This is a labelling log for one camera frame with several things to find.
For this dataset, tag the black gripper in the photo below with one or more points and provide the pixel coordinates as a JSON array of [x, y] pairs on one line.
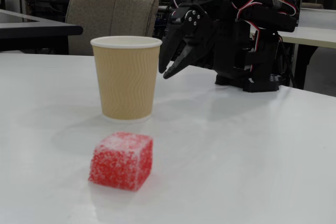
[[195, 22]]

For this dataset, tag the tan ribbed paper cup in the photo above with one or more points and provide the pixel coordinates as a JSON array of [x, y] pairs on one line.
[[126, 82]]

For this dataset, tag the red sugared cube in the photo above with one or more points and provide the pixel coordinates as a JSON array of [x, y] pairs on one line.
[[120, 163]]

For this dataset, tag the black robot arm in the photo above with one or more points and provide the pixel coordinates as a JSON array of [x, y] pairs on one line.
[[262, 51]]

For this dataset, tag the beige fabric chair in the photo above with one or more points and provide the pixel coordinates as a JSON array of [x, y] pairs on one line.
[[105, 14]]

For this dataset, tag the white table with dark legs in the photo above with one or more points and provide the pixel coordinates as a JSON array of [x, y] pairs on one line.
[[315, 35]]

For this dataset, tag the black edged table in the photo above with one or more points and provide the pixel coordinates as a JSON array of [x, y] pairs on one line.
[[39, 31]]

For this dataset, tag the beige background chair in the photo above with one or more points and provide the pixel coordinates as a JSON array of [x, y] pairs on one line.
[[312, 5]]

